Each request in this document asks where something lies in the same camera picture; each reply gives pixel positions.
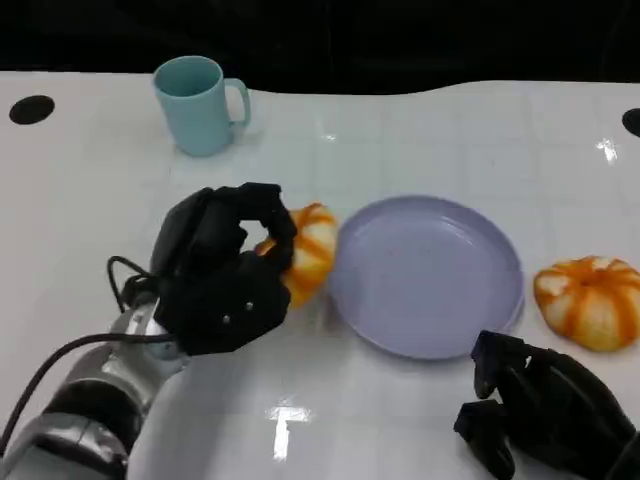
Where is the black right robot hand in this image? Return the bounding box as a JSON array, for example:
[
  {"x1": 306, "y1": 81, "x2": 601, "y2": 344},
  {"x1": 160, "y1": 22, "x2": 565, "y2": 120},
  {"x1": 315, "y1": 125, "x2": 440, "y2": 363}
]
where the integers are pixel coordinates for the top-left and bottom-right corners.
[{"x1": 452, "y1": 329, "x2": 640, "y2": 480}]

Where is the orange white toy bread roll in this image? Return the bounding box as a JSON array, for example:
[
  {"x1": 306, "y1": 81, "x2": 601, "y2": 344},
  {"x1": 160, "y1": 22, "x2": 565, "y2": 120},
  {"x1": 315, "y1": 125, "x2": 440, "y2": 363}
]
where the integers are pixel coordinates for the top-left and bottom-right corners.
[
  {"x1": 253, "y1": 201, "x2": 339, "y2": 310},
  {"x1": 532, "y1": 255, "x2": 640, "y2": 354}
]

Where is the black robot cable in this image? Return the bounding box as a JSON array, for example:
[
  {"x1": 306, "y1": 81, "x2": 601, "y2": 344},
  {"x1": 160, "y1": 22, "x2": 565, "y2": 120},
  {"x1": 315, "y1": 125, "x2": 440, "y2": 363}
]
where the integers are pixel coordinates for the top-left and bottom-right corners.
[
  {"x1": 106, "y1": 255, "x2": 157, "y2": 317},
  {"x1": 0, "y1": 333, "x2": 177, "y2": 442}
]

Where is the lilac plate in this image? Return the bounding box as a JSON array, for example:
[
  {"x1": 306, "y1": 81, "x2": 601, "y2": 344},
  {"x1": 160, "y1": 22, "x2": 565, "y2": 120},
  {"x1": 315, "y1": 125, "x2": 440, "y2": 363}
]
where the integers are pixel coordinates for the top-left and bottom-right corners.
[{"x1": 327, "y1": 194, "x2": 526, "y2": 361}]

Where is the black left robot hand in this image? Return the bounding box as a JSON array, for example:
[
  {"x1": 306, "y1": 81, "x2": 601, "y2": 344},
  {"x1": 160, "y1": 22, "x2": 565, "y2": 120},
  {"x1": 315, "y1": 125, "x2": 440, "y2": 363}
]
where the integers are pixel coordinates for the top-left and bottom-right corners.
[{"x1": 148, "y1": 182, "x2": 299, "y2": 357}]

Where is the pale green mug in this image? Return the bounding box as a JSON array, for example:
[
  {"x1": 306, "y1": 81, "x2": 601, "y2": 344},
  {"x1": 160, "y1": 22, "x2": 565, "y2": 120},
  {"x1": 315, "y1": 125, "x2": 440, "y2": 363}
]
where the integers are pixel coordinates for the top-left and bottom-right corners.
[{"x1": 151, "y1": 55, "x2": 252, "y2": 158}]

